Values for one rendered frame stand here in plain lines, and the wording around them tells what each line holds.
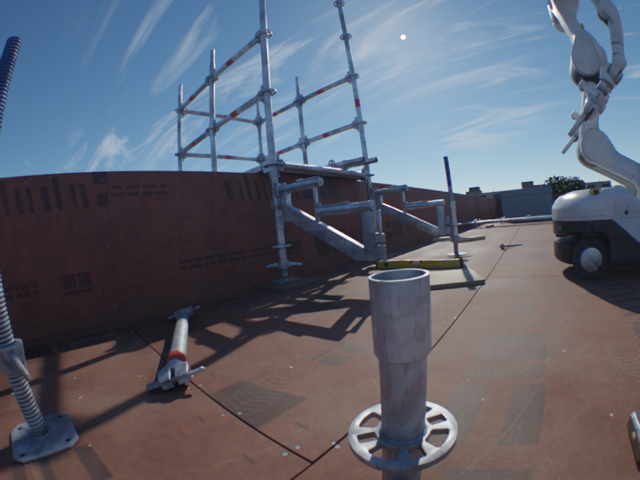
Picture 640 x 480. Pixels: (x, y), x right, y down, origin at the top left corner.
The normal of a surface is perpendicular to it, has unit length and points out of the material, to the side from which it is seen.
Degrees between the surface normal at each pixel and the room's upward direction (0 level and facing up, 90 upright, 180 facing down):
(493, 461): 0
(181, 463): 0
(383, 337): 90
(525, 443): 0
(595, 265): 90
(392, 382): 90
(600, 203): 90
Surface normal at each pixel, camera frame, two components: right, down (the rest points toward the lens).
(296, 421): -0.11, -0.99
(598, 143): -0.68, 0.11
